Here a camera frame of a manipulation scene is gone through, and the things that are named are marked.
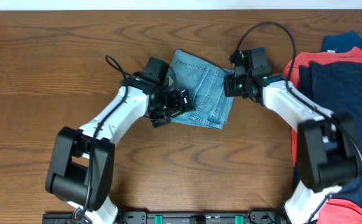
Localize teal blue garment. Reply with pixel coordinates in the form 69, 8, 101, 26
321, 31, 362, 53

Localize red orange garment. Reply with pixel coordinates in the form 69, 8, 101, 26
283, 47, 362, 153

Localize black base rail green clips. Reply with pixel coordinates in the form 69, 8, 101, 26
42, 210, 289, 224

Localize dark navy blue garment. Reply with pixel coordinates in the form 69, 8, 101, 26
292, 60, 362, 217

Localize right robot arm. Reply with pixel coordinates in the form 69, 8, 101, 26
224, 47, 362, 223

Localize light blue denim jeans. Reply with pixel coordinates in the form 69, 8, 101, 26
167, 50, 234, 129

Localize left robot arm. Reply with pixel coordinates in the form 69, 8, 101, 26
42, 55, 193, 223

